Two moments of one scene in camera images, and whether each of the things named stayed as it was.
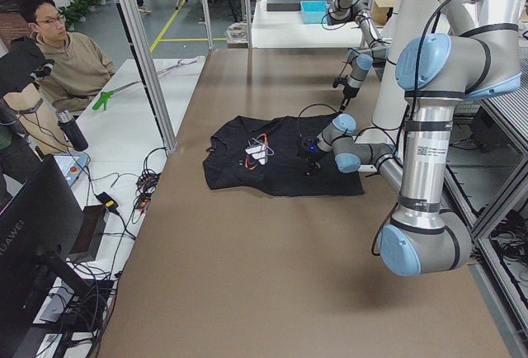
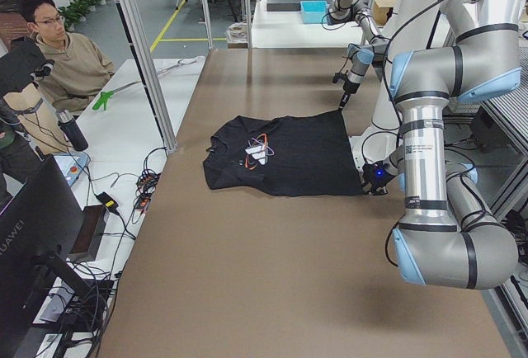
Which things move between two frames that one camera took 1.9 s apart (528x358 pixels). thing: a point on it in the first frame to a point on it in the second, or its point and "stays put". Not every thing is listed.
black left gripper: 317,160 to 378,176
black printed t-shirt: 250,153 stays put
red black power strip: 145,186 stays put
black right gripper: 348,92 stays put
